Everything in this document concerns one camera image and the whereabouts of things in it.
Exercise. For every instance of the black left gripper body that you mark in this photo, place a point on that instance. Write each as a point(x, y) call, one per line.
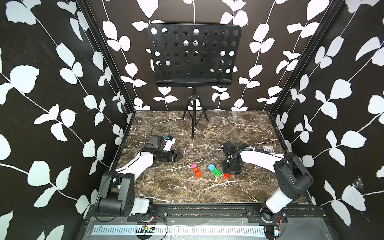
point(165, 155)

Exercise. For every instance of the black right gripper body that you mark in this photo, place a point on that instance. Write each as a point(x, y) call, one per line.
point(230, 167)

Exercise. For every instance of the red lego brick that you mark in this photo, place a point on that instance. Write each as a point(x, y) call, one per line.
point(198, 174)
point(227, 176)

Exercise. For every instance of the green lego brick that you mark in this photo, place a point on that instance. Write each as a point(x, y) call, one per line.
point(216, 172)

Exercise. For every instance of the blue lego brick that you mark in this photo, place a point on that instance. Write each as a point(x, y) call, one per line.
point(211, 167)

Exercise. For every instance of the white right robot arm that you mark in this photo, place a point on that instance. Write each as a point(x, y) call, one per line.
point(292, 177)

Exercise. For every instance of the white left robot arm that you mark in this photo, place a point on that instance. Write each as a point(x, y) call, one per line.
point(116, 196)

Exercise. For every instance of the playing card box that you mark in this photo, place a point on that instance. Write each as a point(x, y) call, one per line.
point(269, 149)

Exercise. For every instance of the white perforated strip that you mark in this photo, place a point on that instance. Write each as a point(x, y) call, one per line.
point(139, 230)

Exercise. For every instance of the black music stand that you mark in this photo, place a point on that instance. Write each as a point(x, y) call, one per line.
point(193, 55)

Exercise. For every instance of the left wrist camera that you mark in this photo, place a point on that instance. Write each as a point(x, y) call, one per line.
point(169, 142)

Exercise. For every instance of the black front rail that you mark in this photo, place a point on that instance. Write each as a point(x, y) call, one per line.
point(209, 211)

